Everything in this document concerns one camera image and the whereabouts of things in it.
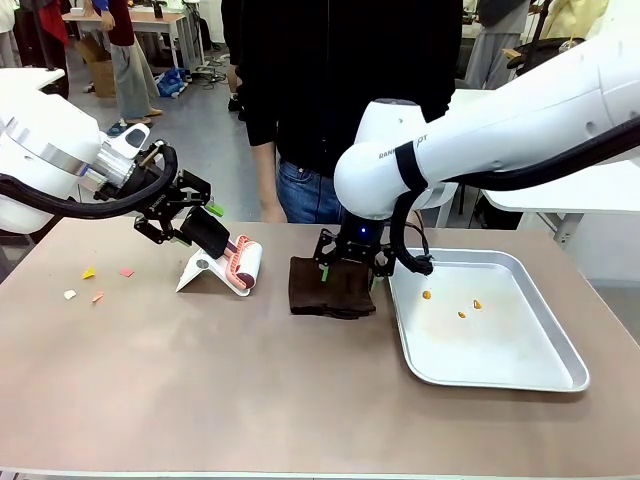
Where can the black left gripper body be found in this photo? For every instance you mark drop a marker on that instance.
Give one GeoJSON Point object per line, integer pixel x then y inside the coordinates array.
{"type": "Point", "coordinates": [162, 205]}

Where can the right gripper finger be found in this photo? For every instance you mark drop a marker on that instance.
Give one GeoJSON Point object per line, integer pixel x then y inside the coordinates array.
{"type": "Point", "coordinates": [327, 252]}
{"type": "Point", "coordinates": [384, 265]}

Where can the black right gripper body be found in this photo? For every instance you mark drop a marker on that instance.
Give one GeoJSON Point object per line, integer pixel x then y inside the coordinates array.
{"type": "Point", "coordinates": [360, 240]}

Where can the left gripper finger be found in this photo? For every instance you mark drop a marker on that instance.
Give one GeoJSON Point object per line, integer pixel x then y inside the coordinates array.
{"type": "Point", "coordinates": [160, 232]}
{"type": "Point", "coordinates": [197, 192]}

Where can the dark brown cloth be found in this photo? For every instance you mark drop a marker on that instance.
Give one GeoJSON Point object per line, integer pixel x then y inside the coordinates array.
{"type": "Point", "coordinates": [330, 295]}

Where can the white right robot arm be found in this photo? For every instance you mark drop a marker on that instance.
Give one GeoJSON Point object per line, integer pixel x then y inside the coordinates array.
{"type": "Point", "coordinates": [500, 115]}

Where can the person's right forearm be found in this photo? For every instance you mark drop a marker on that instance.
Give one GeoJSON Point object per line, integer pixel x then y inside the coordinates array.
{"type": "Point", "coordinates": [265, 167]}

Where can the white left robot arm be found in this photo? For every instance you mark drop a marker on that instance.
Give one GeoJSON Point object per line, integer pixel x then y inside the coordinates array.
{"type": "Point", "coordinates": [45, 150]}

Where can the person's right hand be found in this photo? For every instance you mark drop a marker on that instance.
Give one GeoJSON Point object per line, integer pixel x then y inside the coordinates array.
{"type": "Point", "coordinates": [274, 209]}

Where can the red paper scrap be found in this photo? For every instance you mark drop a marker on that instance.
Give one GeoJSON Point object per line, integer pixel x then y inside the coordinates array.
{"type": "Point", "coordinates": [126, 272]}

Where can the yellow paper scrap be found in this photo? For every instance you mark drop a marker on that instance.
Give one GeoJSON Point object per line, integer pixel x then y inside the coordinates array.
{"type": "Point", "coordinates": [89, 272]}

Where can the salmon paper scrap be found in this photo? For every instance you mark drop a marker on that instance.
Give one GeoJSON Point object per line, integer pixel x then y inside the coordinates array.
{"type": "Point", "coordinates": [97, 297]}

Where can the white paper scrap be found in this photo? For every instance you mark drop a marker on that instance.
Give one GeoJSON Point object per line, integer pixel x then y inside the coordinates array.
{"type": "Point", "coordinates": [69, 294]}

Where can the blue plastic bag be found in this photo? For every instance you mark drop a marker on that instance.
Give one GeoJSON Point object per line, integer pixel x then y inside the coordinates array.
{"type": "Point", "coordinates": [170, 82]}

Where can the silver metal tray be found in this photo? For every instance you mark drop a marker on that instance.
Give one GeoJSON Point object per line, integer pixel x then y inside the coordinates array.
{"type": "Point", "coordinates": [490, 345]}

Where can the bystander in grey trousers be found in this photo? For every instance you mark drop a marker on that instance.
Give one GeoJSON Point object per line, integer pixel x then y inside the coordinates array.
{"type": "Point", "coordinates": [127, 70]}

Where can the cardboard box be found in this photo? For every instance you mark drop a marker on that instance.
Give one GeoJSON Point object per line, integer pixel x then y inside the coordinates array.
{"type": "Point", "coordinates": [102, 75]}

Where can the wooden top background table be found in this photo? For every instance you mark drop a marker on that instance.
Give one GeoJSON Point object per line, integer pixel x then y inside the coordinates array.
{"type": "Point", "coordinates": [150, 22]}

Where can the person in black sweater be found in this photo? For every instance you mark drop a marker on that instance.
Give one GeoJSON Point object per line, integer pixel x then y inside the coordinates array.
{"type": "Point", "coordinates": [340, 60]}

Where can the small white table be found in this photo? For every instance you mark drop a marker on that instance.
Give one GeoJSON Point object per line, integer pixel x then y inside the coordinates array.
{"type": "Point", "coordinates": [30, 77]}

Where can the white side table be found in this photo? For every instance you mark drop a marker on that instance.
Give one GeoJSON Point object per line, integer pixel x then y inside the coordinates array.
{"type": "Point", "coordinates": [575, 195]}

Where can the bystander in grey skirt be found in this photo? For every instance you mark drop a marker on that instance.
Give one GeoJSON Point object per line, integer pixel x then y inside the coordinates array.
{"type": "Point", "coordinates": [495, 45]}

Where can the black jacket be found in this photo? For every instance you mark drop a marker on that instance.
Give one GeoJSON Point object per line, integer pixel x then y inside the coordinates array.
{"type": "Point", "coordinates": [537, 52]}

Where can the yellow garment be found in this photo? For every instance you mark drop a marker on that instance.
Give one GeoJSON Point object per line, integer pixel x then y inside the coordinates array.
{"type": "Point", "coordinates": [570, 20]}

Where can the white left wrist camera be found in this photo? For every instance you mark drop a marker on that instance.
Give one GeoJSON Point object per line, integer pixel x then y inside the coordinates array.
{"type": "Point", "coordinates": [131, 140]}

